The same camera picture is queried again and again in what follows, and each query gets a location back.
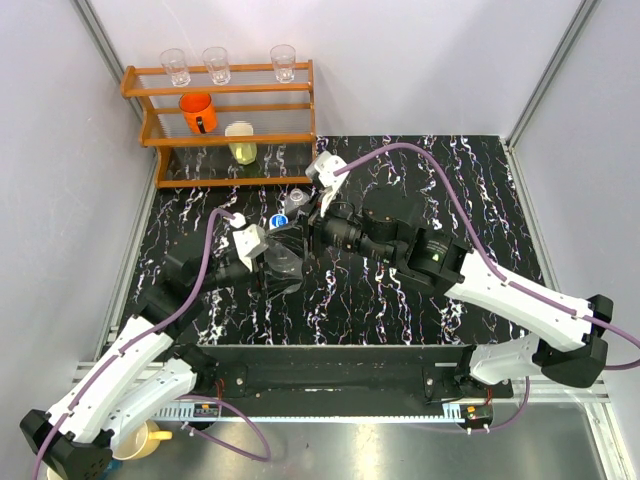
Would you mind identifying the yellow mug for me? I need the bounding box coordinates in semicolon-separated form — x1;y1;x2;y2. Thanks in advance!
113;420;173;461

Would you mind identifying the middle drinking glass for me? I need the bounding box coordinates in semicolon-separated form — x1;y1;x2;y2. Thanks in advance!
202;47;231;86

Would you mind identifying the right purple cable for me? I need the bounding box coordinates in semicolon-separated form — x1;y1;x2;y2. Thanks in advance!
332;142;640;434

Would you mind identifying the left drinking glass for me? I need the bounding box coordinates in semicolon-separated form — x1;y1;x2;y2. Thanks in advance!
160;48;191;87

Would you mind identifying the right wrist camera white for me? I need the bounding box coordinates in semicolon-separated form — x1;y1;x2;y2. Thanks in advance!
305;151;348;217

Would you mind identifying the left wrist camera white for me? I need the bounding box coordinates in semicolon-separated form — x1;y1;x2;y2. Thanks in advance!
229;213;269;271

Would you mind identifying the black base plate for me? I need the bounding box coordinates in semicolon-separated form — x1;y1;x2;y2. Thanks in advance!
178;345;514;422

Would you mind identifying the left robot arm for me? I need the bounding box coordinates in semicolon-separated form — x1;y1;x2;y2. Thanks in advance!
20;231;302;479

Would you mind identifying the pale yellow cup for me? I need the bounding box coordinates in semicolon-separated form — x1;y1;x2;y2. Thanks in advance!
225;121;257;166

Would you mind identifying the wooden three-tier rack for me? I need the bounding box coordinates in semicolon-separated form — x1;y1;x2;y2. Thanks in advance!
120;60;317;189

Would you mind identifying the orange mug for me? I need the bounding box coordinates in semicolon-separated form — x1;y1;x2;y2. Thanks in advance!
179;93;218;135

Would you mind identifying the right drinking glass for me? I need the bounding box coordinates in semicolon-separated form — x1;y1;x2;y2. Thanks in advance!
270;44;296;84

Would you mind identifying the labelled clear plastic bottle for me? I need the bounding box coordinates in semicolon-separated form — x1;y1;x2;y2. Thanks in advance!
284;188;310;215

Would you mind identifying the dark blue mug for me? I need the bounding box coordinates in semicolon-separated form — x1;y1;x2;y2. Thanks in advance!
46;459;123;480

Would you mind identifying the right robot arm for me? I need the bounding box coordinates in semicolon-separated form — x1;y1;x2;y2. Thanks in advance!
269;193;613;397

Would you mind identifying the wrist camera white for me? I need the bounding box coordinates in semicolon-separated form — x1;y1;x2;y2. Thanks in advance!
229;213;269;271
305;151;348;217

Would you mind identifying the drinking glass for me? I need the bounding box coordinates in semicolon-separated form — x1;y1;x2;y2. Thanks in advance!
202;47;231;86
160;48;191;87
270;44;296;84

